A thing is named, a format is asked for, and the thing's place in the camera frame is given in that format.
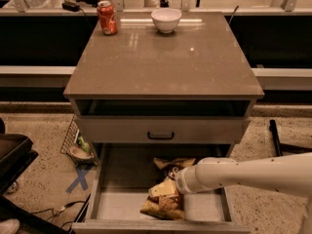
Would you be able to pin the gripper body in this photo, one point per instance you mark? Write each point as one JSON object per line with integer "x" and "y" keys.
{"x": 182, "y": 181}

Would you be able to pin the brown chip bag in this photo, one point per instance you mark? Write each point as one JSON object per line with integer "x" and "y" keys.
{"x": 169, "y": 207}

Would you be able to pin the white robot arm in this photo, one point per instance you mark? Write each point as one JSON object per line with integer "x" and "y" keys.
{"x": 290, "y": 174}

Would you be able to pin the open middle drawer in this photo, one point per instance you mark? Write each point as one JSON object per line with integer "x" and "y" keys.
{"x": 125, "y": 172}

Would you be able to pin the closed top drawer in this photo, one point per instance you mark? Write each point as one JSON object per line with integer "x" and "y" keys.
{"x": 219, "y": 130}

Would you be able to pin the grey drawer cabinet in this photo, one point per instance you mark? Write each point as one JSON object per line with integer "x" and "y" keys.
{"x": 197, "y": 71}

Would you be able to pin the black stand legs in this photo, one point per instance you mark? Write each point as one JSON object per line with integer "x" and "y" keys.
{"x": 281, "y": 148}

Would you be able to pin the white shoe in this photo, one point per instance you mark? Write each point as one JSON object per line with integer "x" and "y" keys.
{"x": 9, "y": 226}

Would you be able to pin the white bowl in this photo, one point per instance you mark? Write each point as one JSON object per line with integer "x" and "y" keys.
{"x": 166, "y": 19}

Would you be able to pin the orange soda can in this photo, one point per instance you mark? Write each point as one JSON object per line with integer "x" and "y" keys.
{"x": 106, "y": 17}

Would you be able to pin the black power adapter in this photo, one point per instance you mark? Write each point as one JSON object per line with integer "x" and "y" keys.
{"x": 70, "y": 6}

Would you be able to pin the black drawer handle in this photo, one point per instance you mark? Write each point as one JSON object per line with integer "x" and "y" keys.
{"x": 166, "y": 136}

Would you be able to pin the wire basket with items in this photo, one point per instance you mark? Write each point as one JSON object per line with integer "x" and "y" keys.
{"x": 75, "y": 147}

